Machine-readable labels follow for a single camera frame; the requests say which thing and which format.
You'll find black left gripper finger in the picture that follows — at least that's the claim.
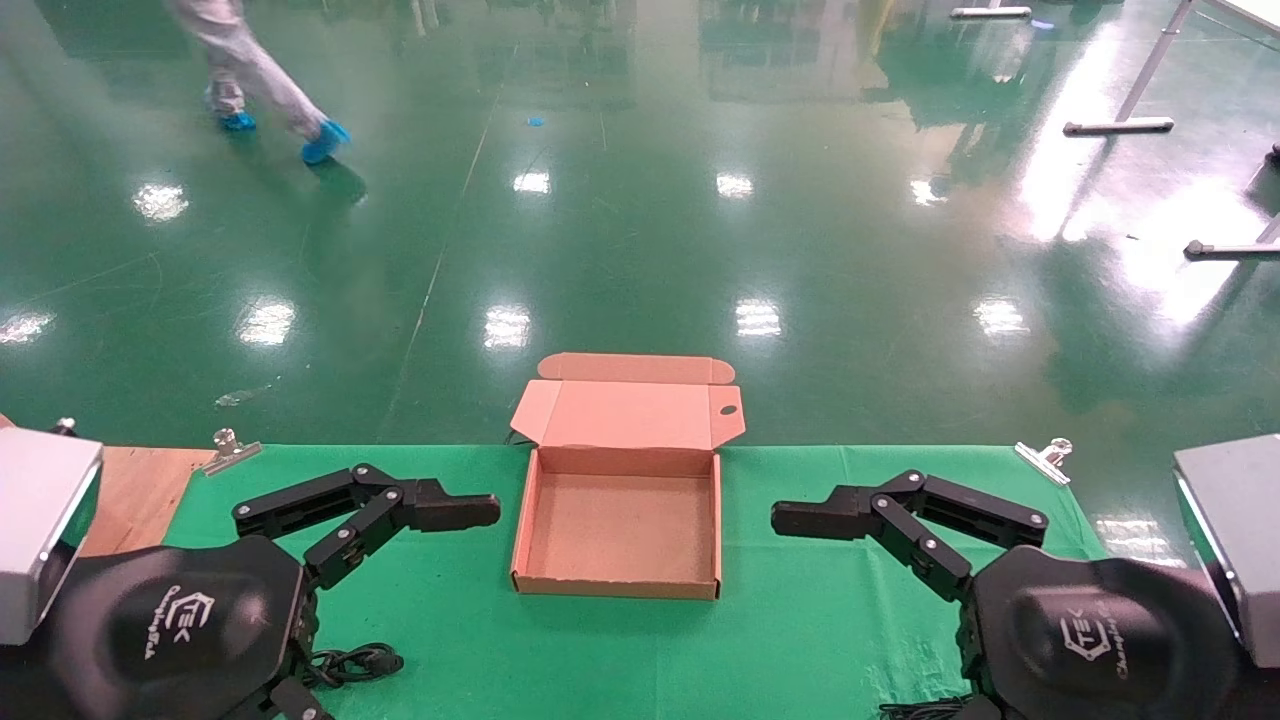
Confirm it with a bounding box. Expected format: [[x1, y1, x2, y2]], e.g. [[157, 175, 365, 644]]
[[262, 678, 336, 720], [232, 463, 502, 591]]

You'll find grey desk foot bar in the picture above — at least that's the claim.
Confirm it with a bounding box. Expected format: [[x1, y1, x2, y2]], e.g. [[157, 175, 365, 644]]
[[1184, 214, 1280, 263]]

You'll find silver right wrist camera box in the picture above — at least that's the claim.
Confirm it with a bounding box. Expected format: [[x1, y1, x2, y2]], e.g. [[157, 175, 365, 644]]
[[1173, 433, 1280, 669]]

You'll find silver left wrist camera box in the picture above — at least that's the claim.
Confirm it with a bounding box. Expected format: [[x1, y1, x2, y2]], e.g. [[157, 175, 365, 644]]
[[0, 418, 105, 647]]

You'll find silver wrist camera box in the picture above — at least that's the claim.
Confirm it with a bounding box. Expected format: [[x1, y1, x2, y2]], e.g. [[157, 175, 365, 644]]
[[1173, 433, 1280, 669], [0, 418, 105, 647]]

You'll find open brown cardboard mailer box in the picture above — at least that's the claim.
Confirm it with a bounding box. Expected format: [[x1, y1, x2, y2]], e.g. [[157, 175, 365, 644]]
[[509, 352, 747, 601]]

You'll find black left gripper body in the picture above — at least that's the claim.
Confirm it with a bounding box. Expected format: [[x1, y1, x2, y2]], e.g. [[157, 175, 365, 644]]
[[20, 535, 319, 720]]

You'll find green tablecloth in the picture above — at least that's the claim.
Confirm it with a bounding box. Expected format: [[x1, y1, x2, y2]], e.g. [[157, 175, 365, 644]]
[[160, 444, 1111, 720]]

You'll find walking person in white trousers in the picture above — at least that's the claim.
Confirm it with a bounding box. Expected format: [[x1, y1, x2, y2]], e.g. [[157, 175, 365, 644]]
[[163, 0, 333, 141]]

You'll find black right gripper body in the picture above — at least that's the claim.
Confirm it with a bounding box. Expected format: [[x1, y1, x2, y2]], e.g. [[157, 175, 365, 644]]
[[958, 545, 1247, 720]]

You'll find silver metal binder clip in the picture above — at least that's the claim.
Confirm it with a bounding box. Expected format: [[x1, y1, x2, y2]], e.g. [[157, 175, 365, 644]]
[[1014, 437, 1074, 487], [198, 428, 263, 477]]

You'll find white desk with slanted leg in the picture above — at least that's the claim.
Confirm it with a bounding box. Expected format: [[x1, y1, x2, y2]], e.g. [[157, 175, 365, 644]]
[[1063, 0, 1280, 138]]

